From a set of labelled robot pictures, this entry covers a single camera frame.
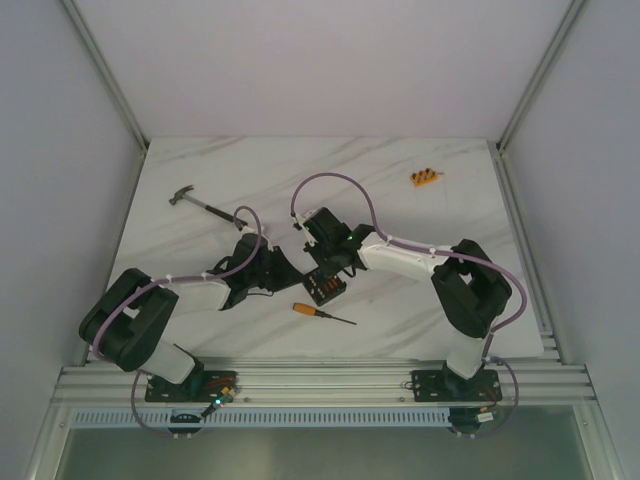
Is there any black fuse box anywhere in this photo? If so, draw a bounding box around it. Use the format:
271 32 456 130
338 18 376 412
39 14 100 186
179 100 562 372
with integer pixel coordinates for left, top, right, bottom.
302 267 347 307

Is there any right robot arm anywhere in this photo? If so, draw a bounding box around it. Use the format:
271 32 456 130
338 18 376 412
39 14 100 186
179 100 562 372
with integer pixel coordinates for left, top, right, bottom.
293 207 512 399

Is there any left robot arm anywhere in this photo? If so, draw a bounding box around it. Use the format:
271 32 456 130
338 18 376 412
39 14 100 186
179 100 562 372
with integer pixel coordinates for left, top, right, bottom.
79 233 304 402

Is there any orange terminal block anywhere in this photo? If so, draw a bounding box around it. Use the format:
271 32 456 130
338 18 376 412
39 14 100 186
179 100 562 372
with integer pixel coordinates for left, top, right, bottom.
410 168 442 187

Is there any orange handled screwdriver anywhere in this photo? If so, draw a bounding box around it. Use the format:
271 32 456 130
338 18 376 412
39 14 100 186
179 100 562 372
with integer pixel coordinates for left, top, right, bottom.
292 302 356 325

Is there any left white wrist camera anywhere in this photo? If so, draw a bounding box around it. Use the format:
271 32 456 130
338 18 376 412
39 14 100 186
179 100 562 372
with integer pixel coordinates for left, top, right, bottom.
239 226 274 251

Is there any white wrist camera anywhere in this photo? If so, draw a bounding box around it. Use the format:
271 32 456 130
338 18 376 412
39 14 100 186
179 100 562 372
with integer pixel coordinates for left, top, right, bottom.
291 209 317 246
239 226 274 251

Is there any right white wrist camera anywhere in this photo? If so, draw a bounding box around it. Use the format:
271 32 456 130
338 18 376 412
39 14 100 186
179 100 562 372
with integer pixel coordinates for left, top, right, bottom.
291 209 317 246

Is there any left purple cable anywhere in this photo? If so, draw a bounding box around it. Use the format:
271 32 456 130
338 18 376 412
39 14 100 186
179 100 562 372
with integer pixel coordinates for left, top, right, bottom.
91 205 265 441

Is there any purple cable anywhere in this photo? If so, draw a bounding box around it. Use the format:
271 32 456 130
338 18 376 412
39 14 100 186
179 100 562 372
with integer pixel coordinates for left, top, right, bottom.
290 172 529 441
91 205 265 441

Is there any hammer with black handle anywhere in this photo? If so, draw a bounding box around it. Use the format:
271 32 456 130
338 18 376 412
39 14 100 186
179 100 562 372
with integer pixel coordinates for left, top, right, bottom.
168 185 234 223

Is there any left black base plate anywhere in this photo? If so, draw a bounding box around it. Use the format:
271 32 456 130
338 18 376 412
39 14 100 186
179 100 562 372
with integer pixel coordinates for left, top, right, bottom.
145 370 237 403

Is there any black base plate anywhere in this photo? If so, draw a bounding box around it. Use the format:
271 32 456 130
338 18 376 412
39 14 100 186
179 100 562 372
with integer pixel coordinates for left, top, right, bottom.
409 368 503 403
145 370 237 403

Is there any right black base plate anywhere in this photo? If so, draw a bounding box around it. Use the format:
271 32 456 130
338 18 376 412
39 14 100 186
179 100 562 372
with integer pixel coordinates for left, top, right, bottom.
409 368 503 403

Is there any slotted cable duct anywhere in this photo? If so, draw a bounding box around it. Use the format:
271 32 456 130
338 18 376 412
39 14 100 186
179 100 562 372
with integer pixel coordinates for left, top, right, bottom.
69 406 451 430

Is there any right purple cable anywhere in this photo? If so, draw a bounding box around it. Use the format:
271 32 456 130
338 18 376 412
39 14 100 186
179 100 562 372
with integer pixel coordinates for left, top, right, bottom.
290 172 529 441

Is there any aluminium mounting rail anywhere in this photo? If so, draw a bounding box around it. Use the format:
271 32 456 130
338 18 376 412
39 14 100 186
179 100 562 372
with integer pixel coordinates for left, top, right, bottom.
52 358 596 406

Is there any right aluminium frame post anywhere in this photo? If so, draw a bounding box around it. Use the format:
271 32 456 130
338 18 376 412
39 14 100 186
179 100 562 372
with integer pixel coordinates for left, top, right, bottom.
496 0 590 154

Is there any aluminium frame post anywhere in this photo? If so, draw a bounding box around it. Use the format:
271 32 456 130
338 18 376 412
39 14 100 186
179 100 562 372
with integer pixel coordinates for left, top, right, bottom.
59 0 150 153
496 0 590 154

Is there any left aluminium frame post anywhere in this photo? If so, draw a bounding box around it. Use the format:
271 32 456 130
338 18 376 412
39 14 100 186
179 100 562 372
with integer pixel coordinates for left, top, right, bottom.
59 0 150 153

